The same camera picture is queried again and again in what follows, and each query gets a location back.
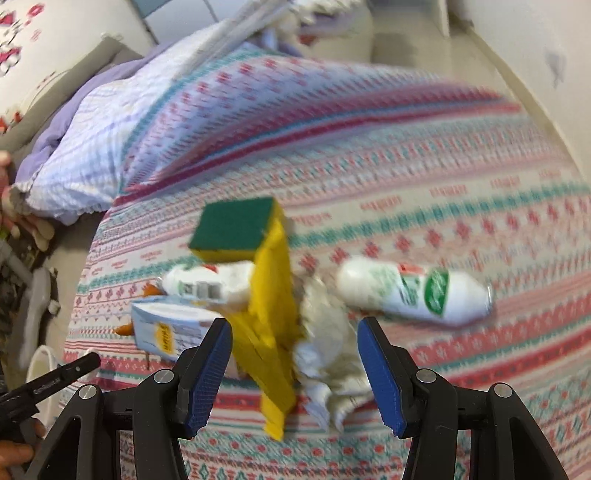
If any white floral pillow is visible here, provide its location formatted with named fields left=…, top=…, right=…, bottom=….
left=0, top=0, right=155, bottom=137

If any yellow cloth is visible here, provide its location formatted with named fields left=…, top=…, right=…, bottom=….
left=228, top=217, right=297, bottom=441

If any blue and white carton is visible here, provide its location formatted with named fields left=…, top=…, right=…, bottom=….
left=130, top=295, right=223, bottom=364

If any patterned striped blanket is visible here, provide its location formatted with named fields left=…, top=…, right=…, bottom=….
left=62, top=44, right=591, bottom=480

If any person's left hand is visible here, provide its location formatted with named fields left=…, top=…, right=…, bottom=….
left=0, top=418, right=48, bottom=467

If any white tissue paper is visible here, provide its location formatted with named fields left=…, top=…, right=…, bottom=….
left=293, top=274, right=382, bottom=433

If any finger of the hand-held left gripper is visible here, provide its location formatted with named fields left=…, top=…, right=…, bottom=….
left=0, top=353, right=101, bottom=421

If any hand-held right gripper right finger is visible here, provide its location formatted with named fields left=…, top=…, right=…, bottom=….
left=358, top=317, right=571, bottom=480

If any white bottle green label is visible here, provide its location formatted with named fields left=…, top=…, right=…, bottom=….
left=336, top=255, right=495, bottom=325

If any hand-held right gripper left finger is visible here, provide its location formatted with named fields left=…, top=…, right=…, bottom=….
left=25, top=318, right=234, bottom=480

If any white bottle grey label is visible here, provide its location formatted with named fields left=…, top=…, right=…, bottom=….
left=161, top=261, right=256, bottom=306

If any grey plastic frame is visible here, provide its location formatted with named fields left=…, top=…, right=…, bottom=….
left=8, top=265, right=62, bottom=372

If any white striped pillow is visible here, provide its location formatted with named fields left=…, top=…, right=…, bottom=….
left=182, top=0, right=298, bottom=77

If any green and yellow sponge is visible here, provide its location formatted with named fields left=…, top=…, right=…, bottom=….
left=188, top=197, right=288, bottom=265

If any grey pillow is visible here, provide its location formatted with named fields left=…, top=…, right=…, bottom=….
left=0, top=36, right=145, bottom=155

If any lavender striped pillow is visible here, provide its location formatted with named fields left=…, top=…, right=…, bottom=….
left=11, top=18, right=262, bottom=220

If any beige plush toy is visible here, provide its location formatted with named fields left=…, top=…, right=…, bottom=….
left=0, top=151, right=55, bottom=254

